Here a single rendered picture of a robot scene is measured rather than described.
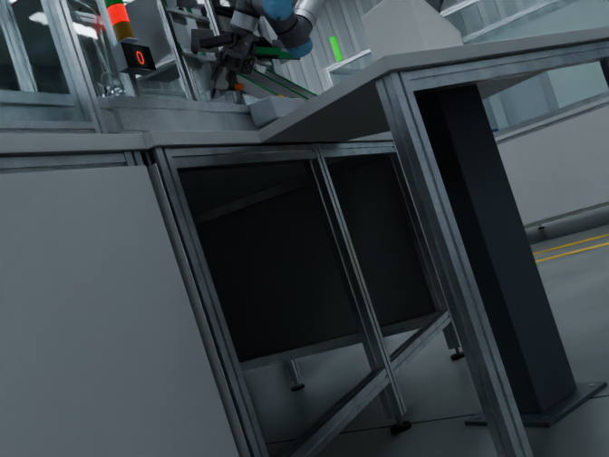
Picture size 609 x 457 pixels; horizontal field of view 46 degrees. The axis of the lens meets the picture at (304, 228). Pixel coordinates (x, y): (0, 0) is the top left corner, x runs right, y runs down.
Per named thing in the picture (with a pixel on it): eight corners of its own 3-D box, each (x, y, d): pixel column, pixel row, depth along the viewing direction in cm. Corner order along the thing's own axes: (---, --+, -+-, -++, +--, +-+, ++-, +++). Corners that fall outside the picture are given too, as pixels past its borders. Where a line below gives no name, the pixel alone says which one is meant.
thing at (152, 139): (400, 140, 267) (397, 131, 267) (156, 145, 132) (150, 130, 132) (118, 244, 328) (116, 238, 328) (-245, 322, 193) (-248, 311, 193)
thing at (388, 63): (628, 34, 187) (624, 24, 187) (389, 70, 133) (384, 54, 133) (436, 121, 243) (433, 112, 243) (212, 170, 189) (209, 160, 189)
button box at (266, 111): (311, 119, 202) (304, 98, 202) (277, 117, 183) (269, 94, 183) (290, 127, 205) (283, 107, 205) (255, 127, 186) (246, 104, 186)
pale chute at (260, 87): (304, 111, 236) (309, 98, 234) (281, 111, 226) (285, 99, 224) (242, 76, 248) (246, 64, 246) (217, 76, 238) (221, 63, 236)
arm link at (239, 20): (229, 8, 202) (244, 13, 210) (224, 24, 203) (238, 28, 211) (251, 16, 200) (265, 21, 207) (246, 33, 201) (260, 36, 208)
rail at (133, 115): (315, 140, 218) (304, 106, 219) (129, 144, 138) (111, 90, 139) (300, 146, 221) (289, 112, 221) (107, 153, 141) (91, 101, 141)
